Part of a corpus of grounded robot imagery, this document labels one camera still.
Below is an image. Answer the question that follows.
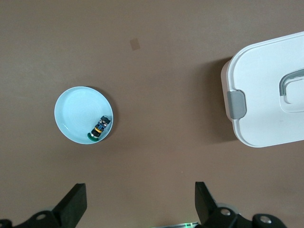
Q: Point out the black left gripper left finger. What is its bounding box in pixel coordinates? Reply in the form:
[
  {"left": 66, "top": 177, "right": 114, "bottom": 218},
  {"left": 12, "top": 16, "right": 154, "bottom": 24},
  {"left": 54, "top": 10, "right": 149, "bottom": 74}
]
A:
[{"left": 23, "top": 183, "right": 87, "bottom": 228}]

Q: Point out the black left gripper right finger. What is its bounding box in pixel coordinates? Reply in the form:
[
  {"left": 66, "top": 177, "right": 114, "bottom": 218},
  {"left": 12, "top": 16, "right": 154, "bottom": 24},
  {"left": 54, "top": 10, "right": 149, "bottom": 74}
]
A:
[{"left": 194, "top": 181, "right": 247, "bottom": 228}]

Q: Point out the white lidded storage box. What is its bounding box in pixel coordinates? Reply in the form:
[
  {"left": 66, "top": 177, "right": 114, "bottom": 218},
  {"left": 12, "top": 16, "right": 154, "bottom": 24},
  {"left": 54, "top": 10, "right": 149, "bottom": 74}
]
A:
[{"left": 220, "top": 31, "right": 304, "bottom": 148}]

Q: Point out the small toy car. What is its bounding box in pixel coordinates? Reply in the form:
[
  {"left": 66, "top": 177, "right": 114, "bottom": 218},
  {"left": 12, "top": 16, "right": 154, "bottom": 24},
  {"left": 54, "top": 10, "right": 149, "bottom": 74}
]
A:
[{"left": 87, "top": 115, "right": 112, "bottom": 143}]

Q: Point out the light blue round dish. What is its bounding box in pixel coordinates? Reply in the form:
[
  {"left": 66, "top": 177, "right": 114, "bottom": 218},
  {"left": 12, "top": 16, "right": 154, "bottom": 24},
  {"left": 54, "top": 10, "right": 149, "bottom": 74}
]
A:
[{"left": 54, "top": 86, "right": 114, "bottom": 144}]

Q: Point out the brown tape patch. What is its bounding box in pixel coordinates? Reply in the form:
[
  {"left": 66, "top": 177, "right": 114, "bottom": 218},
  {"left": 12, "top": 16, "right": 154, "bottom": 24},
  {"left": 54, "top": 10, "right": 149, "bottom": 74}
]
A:
[{"left": 130, "top": 38, "right": 141, "bottom": 51}]

